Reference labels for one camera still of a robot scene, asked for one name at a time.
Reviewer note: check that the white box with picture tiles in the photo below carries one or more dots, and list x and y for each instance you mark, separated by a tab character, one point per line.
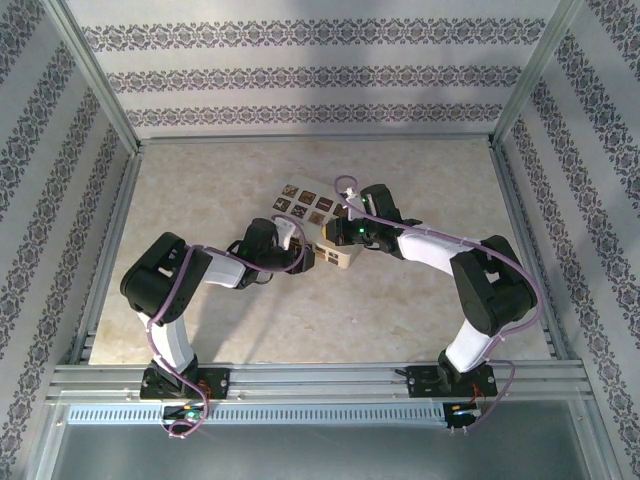
300	200

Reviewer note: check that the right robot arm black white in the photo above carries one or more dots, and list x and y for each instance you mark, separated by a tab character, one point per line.
490	295

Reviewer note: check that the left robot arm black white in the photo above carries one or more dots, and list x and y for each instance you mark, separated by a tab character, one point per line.
165	280

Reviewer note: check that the grey metal sheet tray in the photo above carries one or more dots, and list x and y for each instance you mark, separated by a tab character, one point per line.
320	455

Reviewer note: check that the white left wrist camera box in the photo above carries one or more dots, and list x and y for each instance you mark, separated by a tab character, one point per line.
287	230

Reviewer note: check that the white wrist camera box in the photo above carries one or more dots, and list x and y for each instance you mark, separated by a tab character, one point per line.
287	230
352	192

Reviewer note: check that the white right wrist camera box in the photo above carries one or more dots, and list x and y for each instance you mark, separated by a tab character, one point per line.
352	192

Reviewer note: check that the aluminium rear frame rail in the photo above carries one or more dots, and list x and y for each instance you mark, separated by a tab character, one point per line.
310	139

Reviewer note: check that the aluminium front frame rail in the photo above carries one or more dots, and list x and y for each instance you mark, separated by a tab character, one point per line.
310	382

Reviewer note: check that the aluminium side frame rail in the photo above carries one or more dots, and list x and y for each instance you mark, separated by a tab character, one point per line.
514	200
122	200

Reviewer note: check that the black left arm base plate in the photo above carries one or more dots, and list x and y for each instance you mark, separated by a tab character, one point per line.
220	382

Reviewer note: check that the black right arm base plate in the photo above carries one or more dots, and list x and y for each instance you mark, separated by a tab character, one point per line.
420	382

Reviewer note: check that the aluminium frame post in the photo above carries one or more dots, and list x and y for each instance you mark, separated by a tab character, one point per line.
97	75
537	75

